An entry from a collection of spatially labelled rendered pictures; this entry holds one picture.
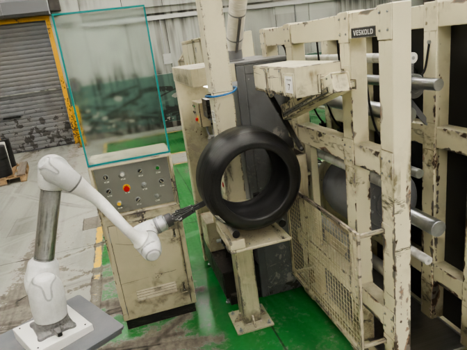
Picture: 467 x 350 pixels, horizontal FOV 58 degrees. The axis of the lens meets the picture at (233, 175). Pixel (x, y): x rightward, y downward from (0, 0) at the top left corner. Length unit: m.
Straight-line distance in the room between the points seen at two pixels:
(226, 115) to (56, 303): 1.38
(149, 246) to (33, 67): 9.60
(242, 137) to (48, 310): 1.27
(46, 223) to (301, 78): 1.46
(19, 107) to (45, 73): 1.06
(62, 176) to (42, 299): 0.59
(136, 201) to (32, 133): 8.80
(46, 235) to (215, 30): 1.44
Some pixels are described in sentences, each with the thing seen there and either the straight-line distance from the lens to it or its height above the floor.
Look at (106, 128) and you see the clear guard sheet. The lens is 2.85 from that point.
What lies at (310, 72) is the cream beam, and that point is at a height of 1.75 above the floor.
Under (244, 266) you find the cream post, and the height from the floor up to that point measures 0.48.
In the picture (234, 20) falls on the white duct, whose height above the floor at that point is 2.07.
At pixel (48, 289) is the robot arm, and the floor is 0.93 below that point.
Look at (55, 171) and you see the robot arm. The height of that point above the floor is 1.46.
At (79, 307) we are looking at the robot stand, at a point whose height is 0.65.
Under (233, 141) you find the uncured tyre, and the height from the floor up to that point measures 1.43.
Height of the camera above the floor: 1.92
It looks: 17 degrees down
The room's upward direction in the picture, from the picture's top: 7 degrees counter-clockwise
